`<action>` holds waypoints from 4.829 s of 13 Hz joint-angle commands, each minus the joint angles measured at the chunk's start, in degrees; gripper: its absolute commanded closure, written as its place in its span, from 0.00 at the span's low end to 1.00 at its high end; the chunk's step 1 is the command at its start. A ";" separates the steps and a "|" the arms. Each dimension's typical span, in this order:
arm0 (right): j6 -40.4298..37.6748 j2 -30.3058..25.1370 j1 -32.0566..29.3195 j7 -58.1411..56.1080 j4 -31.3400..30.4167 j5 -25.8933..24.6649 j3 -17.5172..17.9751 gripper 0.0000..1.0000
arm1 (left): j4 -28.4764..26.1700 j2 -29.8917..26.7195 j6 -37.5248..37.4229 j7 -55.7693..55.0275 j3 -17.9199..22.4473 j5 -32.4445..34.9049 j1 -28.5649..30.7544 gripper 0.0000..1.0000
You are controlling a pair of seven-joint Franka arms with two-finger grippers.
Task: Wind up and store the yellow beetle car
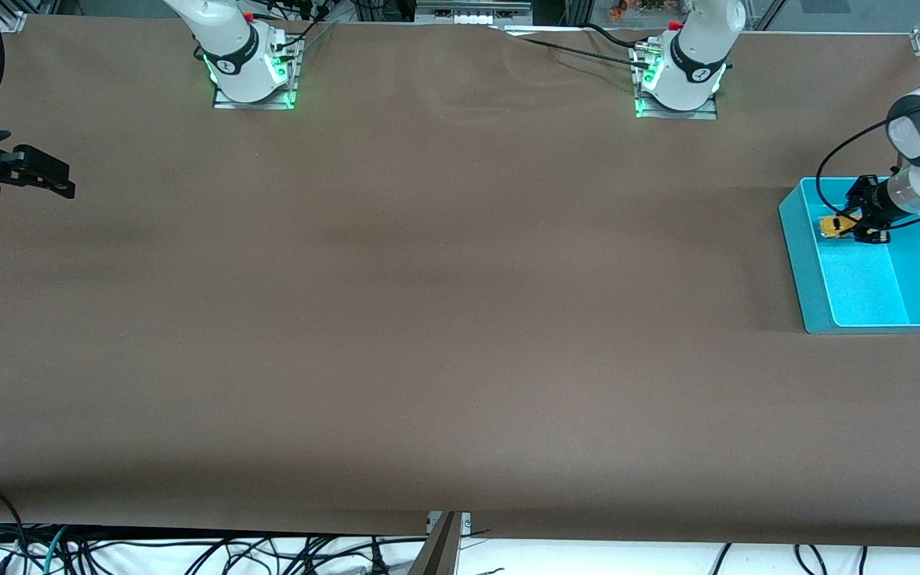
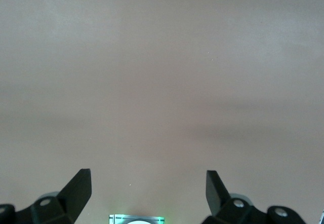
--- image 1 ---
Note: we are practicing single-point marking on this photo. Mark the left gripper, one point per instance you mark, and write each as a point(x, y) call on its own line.
point(873, 204)

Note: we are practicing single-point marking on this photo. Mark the yellow beetle toy car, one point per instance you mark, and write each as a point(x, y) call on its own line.
point(834, 228)

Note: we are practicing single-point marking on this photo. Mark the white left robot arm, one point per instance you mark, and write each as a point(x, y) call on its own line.
point(695, 56)

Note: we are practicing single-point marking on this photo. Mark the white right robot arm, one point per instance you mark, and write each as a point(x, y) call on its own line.
point(236, 48)

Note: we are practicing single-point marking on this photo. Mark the turquoise plastic bin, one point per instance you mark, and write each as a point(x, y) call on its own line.
point(867, 279)

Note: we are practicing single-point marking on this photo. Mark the brown table cover mat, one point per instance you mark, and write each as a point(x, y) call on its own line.
point(460, 319)

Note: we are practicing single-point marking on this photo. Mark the grey metal equipment box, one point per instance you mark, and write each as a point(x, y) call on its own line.
point(472, 8)

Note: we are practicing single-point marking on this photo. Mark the silver metal bracket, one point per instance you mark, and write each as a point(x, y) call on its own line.
point(464, 523)

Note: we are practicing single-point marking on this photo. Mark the dark metal post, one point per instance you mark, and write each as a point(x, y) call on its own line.
point(438, 551)

